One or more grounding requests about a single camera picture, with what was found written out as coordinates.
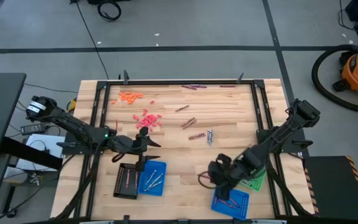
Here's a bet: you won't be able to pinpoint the green plastic basket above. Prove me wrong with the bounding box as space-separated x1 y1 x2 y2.
239 169 267 192

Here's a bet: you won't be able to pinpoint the black cable bundle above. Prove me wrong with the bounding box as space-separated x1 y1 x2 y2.
53 154 101 219
265 154 314 217

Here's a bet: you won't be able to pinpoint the black plastic basket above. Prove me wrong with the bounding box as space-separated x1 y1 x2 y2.
112 162 143 200

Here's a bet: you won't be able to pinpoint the black power adapter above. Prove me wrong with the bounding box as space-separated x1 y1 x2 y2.
20 123 48 136

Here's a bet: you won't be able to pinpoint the long black floor cable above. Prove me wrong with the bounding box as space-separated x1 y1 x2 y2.
70 0 110 80

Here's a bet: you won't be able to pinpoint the black ramp with hazard stripes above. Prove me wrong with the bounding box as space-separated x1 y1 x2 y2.
302 155 358 222

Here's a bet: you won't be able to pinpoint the small metal parts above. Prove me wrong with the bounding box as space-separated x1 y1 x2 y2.
27 172 42 187

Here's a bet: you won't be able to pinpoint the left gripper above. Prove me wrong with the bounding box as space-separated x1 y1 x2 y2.
126 126 162 172

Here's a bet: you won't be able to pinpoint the white box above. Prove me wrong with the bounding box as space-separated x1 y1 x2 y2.
15 133 65 172

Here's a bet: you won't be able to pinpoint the blue plastic basket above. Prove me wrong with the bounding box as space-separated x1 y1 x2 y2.
137 159 168 197
210 187 250 221

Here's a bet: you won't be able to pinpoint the yellow cable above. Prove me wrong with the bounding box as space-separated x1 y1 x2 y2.
65 97 78 114

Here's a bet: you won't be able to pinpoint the coiled black cable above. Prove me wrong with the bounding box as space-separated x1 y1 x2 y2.
96 0 122 22

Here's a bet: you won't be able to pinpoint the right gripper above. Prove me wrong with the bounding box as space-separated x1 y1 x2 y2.
209 154 241 200

